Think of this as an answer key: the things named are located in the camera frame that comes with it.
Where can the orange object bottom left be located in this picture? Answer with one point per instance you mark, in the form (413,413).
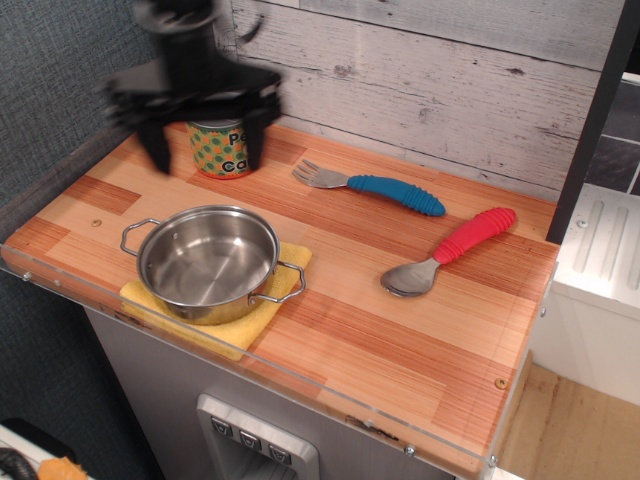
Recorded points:
(60,469)

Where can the peas and carrots can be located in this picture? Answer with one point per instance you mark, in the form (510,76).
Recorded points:
(219,148)

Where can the grey toy fridge cabinet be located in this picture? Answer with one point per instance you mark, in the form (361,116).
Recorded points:
(162,382)

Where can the white toy sink unit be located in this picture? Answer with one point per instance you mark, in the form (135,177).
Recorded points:
(588,326)

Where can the blue handled metal fork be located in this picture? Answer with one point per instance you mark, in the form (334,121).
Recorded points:
(406,194)

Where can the silver dispenser panel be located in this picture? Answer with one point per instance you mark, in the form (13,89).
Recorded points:
(242,446)

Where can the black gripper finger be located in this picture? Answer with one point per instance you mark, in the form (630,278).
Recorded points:
(254,125)
(152,137)

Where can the yellow cloth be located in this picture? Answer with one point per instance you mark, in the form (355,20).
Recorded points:
(231,339)

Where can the clear acrylic edge guard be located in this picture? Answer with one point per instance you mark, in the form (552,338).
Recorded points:
(434,371)

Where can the stainless steel pot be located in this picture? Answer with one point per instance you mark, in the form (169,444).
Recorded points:
(209,265)

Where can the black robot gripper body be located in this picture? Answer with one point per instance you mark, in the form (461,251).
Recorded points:
(191,80)

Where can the red handled metal spoon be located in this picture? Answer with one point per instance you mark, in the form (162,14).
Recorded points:
(415,279)

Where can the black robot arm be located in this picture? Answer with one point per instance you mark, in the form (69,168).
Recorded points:
(159,17)

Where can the black right vertical post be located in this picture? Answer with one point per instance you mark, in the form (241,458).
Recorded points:
(613,69)

